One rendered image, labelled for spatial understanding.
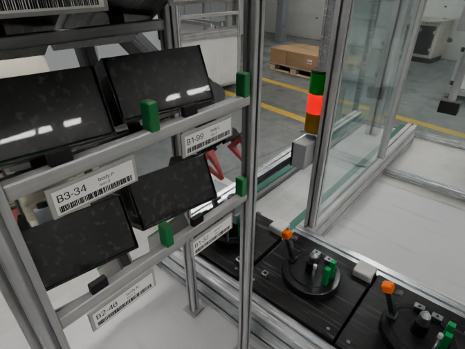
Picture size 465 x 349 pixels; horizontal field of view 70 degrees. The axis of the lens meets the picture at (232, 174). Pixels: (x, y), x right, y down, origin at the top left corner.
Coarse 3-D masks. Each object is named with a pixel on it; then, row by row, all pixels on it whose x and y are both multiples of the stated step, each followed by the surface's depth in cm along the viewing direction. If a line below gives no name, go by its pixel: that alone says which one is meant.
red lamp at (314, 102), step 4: (308, 96) 82; (312, 96) 81; (316, 96) 80; (320, 96) 80; (308, 100) 83; (312, 100) 81; (316, 100) 81; (320, 100) 81; (308, 104) 83; (312, 104) 82; (316, 104) 81; (320, 104) 81; (308, 108) 83; (312, 108) 82; (316, 108) 82; (320, 108) 82; (308, 112) 84; (312, 112) 83; (316, 112) 82; (320, 112) 82
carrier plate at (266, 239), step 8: (256, 216) 103; (256, 224) 99; (264, 224) 99; (264, 232) 96; (272, 232) 96; (256, 240) 93; (264, 240) 93; (272, 240) 93; (280, 240) 95; (208, 248) 91; (216, 248) 91; (224, 248) 91; (256, 248) 91; (264, 248) 91; (272, 248) 92; (208, 256) 88; (216, 256) 88; (224, 256) 88; (232, 256) 88; (256, 256) 88; (264, 256) 90; (216, 264) 86; (224, 264) 86; (232, 264) 86; (256, 264) 88; (232, 272) 83
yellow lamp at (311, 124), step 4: (308, 116) 84; (312, 116) 83; (316, 116) 83; (308, 120) 84; (312, 120) 84; (316, 120) 83; (304, 124) 86; (308, 124) 85; (312, 124) 84; (316, 124) 84; (304, 128) 87; (308, 128) 85; (312, 128) 84; (316, 128) 84; (312, 132) 85; (316, 132) 85
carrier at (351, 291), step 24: (264, 264) 86; (288, 264) 83; (312, 264) 78; (336, 264) 86; (360, 264) 83; (264, 288) 79; (288, 288) 79; (312, 288) 75; (336, 288) 77; (360, 288) 79; (288, 312) 74; (312, 312) 73; (336, 312) 73; (336, 336) 70
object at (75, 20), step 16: (112, 0) 40; (128, 0) 41; (144, 0) 43; (160, 0) 44; (64, 16) 42; (80, 16) 42; (96, 16) 44; (128, 16) 47; (144, 16) 48; (64, 48) 53
